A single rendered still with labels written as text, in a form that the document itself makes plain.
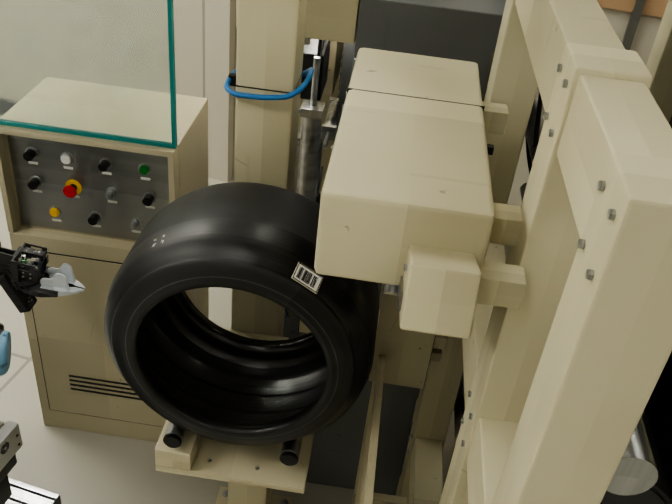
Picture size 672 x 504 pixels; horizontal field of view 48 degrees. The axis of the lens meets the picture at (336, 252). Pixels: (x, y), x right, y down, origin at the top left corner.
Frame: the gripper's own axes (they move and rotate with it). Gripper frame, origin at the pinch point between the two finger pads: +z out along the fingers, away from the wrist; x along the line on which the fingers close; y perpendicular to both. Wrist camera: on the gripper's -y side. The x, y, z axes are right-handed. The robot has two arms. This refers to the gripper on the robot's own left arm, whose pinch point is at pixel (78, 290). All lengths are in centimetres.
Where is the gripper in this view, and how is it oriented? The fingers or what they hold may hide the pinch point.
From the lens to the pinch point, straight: 181.2
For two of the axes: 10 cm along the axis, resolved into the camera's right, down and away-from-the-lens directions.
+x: 1.0, -5.8, 8.1
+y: 2.2, -7.8, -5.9
